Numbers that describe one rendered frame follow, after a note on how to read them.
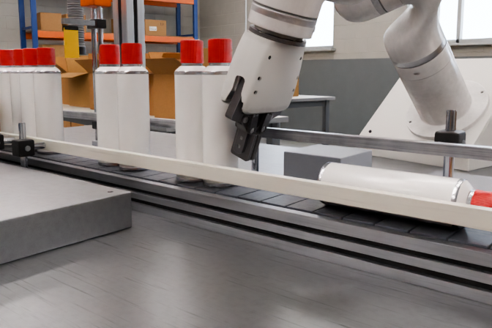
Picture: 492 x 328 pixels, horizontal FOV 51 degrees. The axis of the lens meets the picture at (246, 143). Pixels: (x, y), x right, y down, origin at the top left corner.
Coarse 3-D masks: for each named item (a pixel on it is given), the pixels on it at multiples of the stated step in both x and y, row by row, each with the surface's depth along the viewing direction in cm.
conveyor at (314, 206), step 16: (64, 160) 94; (80, 160) 94; (96, 160) 94; (144, 176) 80; (160, 176) 80; (208, 192) 71; (224, 192) 70; (240, 192) 70; (256, 192) 70; (272, 192) 70; (288, 208) 62; (304, 208) 62; (320, 208) 62; (336, 208) 62; (368, 224) 56; (384, 224) 55; (400, 224) 55; (416, 224) 55; (432, 224) 55; (448, 240) 51; (464, 240) 50; (480, 240) 50
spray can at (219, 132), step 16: (208, 48) 72; (224, 48) 71; (224, 64) 71; (208, 80) 71; (224, 80) 70; (208, 96) 71; (208, 112) 72; (224, 112) 71; (208, 128) 72; (224, 128) 71; (208, 144) 72; (224, 144) 72; (208, 160) 72; (224, 160) 72
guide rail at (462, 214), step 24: (48, 144) 95; (72, 144) 90; (168, 168) 75; (192, 168) 72; (216, 168) 69; (288, 192) 62; (312, 192) 60; (336, 192) 58; (360, 192) 56; (384, 192) 55; (408, 216) 53; (432, 216) 51; (456, 216) 50; (480, 216) 48
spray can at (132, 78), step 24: (120, 72) 82; (144, 72) 83; (120, 96) 83; (144, 96) 84; (120, 120) 84; (144, 120) 84; (120, 144) 84; (144, 144) 84; (120, 168) 85; (144, 168) 85
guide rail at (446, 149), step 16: (64, 112) 105; (80, 112) 101; (272, 128) 72; (336, 144) 66; (352, 144) 64; (368, 144) 63; (384, 144) 62; (400, 144) 60; (416, 144) 59; (432, 144) 58; (448, 144) 57; (464, 144) 57
